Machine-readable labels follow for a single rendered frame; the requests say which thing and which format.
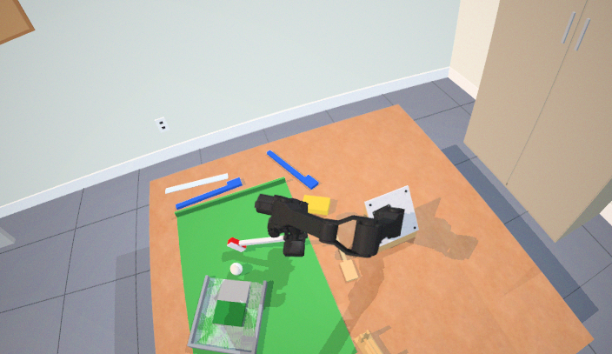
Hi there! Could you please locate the green putting mat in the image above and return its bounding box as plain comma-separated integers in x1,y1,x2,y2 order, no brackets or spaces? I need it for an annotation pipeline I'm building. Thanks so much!
177,183,357,354

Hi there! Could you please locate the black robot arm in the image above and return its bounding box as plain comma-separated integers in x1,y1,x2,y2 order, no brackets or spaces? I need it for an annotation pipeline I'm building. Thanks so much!
255,194,405,258

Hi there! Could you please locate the white flat bar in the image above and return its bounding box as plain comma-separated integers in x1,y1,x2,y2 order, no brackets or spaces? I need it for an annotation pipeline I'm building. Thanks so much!
165,174,229,194

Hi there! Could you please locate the blue flat bar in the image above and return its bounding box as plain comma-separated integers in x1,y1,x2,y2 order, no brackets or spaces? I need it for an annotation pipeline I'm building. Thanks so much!
267,150,319,190
176,177,243,210

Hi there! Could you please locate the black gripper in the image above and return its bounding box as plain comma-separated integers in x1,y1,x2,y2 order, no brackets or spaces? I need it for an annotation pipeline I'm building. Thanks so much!
283,227,306,257

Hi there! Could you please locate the white golf ball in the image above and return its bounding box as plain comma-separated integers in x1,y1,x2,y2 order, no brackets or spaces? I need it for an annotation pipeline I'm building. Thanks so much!
230,263,243,275

